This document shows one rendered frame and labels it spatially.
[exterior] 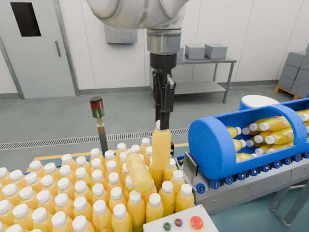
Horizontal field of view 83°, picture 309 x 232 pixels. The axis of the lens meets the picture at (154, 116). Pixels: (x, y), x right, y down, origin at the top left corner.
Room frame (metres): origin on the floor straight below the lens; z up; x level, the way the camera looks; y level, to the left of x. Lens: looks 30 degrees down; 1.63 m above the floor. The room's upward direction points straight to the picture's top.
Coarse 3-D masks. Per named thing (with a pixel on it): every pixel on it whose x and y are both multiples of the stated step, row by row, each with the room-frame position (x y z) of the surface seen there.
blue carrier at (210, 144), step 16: (240, 112) 0.76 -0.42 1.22; (256, 112) 0.89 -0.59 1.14; (272, 112) 0.95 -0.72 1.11; (288, 112) 0.74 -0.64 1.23; (192, 128) 0.73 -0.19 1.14; (208, 128) 0.62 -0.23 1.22; (224, 128) 0.60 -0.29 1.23; (240, 128) 0.87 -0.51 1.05; (304, 128) 0.68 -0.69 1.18; (192, 144) 0.71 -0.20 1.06; (208, 144) 0.60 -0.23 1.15; (224, 144) 0.54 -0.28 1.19; (304, 144) 0.65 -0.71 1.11; (208, 160) 0.58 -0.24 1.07; (224, 160) 0.51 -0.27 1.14; (256, 160) 0.55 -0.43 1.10; (272, 160) 0.60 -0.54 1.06; (208, 176) 0.56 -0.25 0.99; (224, 176) 0.52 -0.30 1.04
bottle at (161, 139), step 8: (152, 136) 0.50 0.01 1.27; (160, 136) 0.47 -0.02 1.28; (168, 136) 0.48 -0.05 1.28; (152, 144) 0.49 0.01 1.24; (160, 144) 0.47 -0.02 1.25; (168, 144) 0.47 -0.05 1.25; (152, 152) 0.49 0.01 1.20; (160, 152) 0.47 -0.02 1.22; (168, 152) 0.48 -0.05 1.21; (152, 160) 0.49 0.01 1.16; (160, 160) 0.47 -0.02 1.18; (168, 160) 0.48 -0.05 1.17; (160, 168) 0.47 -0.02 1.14
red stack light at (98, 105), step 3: (102, 99) 0.84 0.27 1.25; (90, 102) 0.81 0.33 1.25; (99, 102) 0.81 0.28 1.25; (102, 102) 0.83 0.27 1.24; (93, 105) 0.80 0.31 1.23; (96, 105) 0.80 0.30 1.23; (99, 105) 0.81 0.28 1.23; (102, 105) 0.82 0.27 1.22; (93, 108) 0.80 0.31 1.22; (96, 108) 0.80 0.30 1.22; (99, 108) 0.81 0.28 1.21
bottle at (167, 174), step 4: (168, 168) 0.54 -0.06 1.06; (172, 168) 0.53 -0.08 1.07; (176, 168) 0.55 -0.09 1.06; (164, 172) 0.54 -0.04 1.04; (168, 172) 0.53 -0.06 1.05; (172, 172) 0.53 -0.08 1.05; (164, 176) 0.53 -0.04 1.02; (168, 176) 0.52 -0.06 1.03; (164, 180) 0.53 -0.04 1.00; (168, 180) 0.52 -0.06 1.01
